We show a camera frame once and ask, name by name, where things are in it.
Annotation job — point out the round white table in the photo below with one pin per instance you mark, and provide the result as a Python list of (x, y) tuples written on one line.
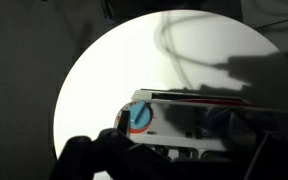
[(164, 50)]

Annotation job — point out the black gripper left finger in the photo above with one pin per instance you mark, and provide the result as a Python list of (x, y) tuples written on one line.
[(112, 152)]

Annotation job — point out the blue stove knob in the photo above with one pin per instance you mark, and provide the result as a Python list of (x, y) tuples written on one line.
[(140, 116)]

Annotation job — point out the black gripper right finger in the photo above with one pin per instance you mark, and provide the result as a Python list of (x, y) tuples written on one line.
[(270, 160)]

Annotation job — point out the white toy stove oven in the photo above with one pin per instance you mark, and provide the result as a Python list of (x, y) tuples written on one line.
[(193, 125)]

